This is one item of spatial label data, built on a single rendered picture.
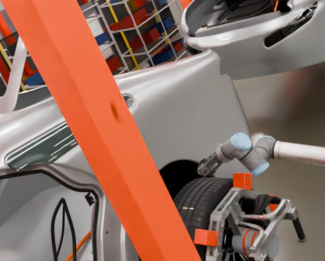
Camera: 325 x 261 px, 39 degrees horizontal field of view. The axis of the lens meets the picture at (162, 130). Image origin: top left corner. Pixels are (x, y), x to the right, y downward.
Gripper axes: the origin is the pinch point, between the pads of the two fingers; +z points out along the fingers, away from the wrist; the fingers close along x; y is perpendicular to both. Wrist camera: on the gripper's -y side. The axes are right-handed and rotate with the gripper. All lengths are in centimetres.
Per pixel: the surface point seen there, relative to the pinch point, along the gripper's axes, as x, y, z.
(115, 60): 203, 350, 376
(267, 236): -42.8, -7.3, -16.9
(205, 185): -7.4, 2.3, 4.8
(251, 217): -33.6, 1.1, -7.9
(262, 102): -4, 340, 197
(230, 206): -22.5, -3.3, -5.9
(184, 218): -12.5, -18.9, 9.1
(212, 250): -32.7, -22.2, 4.0
